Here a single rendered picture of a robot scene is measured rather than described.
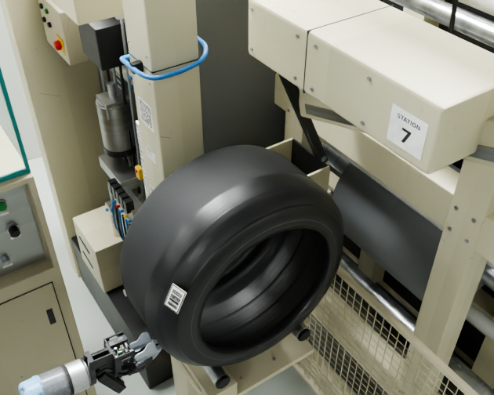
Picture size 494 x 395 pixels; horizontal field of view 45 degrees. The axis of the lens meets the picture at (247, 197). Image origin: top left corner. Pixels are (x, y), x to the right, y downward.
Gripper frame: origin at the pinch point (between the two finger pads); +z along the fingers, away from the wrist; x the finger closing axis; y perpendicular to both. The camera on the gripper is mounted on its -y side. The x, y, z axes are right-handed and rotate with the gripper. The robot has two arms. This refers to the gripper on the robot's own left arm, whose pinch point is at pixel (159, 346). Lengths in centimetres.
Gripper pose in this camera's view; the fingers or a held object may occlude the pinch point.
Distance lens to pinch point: 162.3
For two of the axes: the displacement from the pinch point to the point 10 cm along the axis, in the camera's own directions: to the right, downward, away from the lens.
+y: 1.0, -8.0, -5.8
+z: 8.2, -2.6, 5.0
